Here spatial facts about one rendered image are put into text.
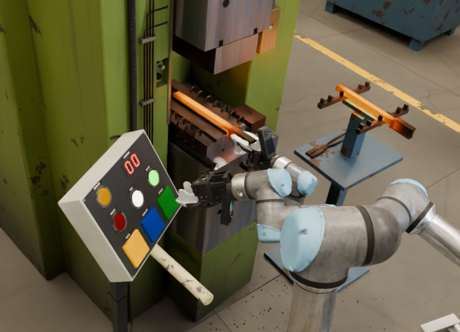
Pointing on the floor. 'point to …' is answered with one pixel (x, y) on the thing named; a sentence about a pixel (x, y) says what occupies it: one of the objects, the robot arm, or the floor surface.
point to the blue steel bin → (402, 9)
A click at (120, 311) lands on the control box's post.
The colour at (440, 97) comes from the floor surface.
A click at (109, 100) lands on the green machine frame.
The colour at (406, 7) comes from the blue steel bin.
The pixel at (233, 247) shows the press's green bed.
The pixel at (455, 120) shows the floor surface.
